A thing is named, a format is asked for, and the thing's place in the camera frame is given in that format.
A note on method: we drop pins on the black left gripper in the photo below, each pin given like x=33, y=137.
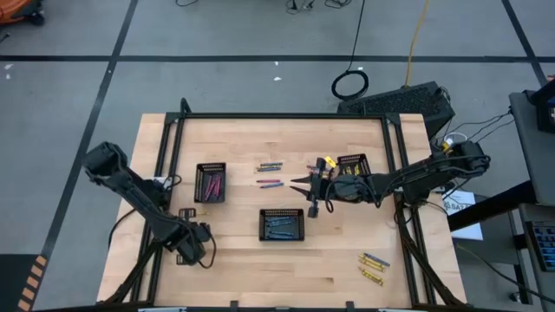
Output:
x=191, y=240

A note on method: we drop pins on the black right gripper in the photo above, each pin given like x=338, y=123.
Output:
x=347, y=190

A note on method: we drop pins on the black plastic slotted basket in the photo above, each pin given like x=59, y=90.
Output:
x=299, y=225
x=353, y=158
x=210, y=167

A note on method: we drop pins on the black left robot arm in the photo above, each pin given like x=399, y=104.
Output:
x=130, y=186

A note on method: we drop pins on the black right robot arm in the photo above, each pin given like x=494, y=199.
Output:
x=433, y=171

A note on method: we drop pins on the yellow tape tag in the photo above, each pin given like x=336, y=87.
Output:
x=330, y=161

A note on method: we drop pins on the black computer tower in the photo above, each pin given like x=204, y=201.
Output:
x=403, y=102

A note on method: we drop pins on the yellow power plug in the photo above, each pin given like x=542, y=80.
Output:
x=446, y=146

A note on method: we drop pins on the black mat with orange stripes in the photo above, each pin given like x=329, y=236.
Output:
x=31, y=281

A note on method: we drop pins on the white paper sheet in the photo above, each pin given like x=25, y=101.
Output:
x=470, y=225

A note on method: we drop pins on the black stand beam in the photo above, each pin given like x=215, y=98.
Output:
x=490, y=208

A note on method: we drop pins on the grey cart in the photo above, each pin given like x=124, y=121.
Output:
x=533, y=151

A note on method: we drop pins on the keyboard with blue keys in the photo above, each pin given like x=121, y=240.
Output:
x=544, y=247

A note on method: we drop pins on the orange machine with wheels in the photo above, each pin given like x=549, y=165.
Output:
x=13, y=8

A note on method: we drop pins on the black edge bracket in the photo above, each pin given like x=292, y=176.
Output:
x=350, y=304
x=234, y=304

